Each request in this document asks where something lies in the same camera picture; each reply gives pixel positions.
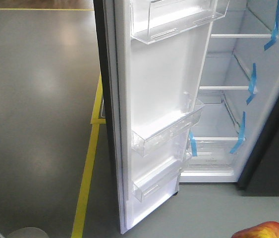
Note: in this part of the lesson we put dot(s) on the fridge door with shelves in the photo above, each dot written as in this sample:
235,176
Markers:
141,83

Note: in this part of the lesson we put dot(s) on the red yellow apple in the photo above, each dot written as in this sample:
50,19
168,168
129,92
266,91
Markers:
269,229

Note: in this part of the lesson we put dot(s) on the white fridge interior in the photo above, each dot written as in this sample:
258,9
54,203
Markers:
237,41

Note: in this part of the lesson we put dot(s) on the clear middle door bin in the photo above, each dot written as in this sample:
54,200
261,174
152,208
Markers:
149,136

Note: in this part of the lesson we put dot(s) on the clear door bin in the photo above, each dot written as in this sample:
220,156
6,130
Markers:
159,176
155,20
149,136

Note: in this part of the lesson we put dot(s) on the clear lower door bin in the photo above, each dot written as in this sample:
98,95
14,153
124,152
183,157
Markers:
159,176

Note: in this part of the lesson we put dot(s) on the blue tape strip left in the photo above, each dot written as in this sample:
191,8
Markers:
193,144

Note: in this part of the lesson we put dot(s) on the blue tape strip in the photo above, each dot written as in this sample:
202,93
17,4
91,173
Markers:
241,135
275,31
252,85
193,144

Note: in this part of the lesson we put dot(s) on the clear upper door bin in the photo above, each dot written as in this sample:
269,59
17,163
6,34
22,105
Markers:
155,20

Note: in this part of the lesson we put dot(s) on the blue tape strip lower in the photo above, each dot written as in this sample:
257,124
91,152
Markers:
241,135

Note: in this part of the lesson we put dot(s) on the blue tape strip middle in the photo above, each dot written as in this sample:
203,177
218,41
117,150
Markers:
252,85

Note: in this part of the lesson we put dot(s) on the silver floor stand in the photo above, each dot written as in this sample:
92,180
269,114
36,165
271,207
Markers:
27,232

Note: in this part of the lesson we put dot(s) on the blue tape strip top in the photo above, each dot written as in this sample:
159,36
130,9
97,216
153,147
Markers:
275,31

